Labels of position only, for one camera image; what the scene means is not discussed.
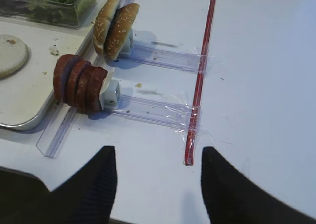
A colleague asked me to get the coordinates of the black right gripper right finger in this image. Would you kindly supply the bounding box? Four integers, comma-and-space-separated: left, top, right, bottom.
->
200, 147, 316, 224

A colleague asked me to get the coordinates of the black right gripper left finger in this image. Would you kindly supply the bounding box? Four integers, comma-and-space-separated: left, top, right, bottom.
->
0, 146, 117, 224

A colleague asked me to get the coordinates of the meat patty slice stack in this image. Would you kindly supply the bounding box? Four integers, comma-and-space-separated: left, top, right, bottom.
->
53, 54, 111, 113

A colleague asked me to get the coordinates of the clear patty pusher track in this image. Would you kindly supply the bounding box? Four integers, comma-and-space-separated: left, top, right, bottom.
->
104, 95, 199, 131

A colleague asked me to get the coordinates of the white patty pusher block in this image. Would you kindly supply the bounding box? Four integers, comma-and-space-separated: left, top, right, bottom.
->
99, 78, 121, 110

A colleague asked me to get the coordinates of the metal baking tray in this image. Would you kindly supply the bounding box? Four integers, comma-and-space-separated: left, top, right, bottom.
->
0, 0, 124, 131

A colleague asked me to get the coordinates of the clear bun pusher track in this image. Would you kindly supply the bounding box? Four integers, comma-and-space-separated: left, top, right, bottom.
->
118, 41, 207, 74

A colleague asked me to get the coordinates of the white bun pusher block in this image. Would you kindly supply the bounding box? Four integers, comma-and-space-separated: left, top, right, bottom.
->
120, 29, 134, 55

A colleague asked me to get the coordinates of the bun bottom on tray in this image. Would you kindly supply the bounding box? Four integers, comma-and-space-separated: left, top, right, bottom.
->
0, 35, 29, 78

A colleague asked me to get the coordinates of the sesame bun top front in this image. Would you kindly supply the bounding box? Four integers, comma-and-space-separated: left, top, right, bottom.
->
104, 3, 140, 60

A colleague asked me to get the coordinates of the sesame bun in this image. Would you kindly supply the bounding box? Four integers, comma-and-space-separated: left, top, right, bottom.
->
104, 3, 140, 60
92, 0, 120, 56

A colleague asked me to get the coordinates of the sesame bun top rear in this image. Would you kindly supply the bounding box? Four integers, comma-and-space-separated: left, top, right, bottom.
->
92, 0, 120, 56

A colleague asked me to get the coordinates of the clear plastic salad container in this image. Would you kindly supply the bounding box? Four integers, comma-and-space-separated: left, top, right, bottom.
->
0, 0, 98, 28

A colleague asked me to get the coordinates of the red plastic rail strip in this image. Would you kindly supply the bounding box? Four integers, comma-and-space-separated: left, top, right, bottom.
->
184, 0, 216, 166

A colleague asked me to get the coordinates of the clear rail right of tray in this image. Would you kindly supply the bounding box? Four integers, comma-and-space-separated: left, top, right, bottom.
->
37, 0, 134, 158

